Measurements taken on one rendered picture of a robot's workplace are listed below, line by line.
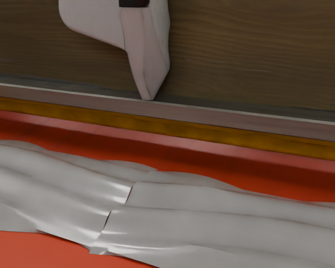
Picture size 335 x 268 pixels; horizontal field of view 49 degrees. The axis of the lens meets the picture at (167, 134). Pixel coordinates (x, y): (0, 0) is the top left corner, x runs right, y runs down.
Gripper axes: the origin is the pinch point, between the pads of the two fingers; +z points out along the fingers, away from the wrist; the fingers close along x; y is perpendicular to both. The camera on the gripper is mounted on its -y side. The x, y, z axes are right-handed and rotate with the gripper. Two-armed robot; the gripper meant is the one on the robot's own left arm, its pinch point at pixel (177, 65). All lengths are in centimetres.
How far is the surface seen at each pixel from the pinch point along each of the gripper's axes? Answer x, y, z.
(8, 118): 0.5, 14.7, 5.3
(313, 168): 0.4, -8.4, 5.3
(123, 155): 2.7, 2.9, 5.3
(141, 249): 9.9, -2.2, 4.9
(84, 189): 7.1, 2.6, 4.9
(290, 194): 3.4, -7.4, 5.3
